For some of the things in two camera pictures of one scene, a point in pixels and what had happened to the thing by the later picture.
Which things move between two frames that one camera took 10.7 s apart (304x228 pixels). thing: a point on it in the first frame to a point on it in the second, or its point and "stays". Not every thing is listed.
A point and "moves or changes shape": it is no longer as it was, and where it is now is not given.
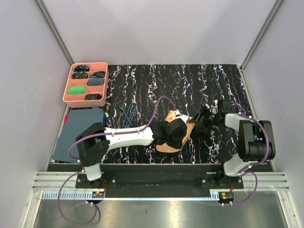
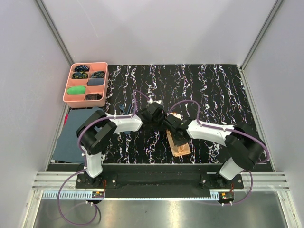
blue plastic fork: [121, 106] stays
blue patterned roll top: [81, 68] stays
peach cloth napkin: [164, 147] moves or changes shape
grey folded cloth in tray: [95, 81] stays
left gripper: [179, 144] to [162, 115]
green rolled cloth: [76, 90] stays
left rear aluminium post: [54, 31] stays
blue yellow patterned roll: [80, 75] stays
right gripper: [205, 128] to [181, 142]
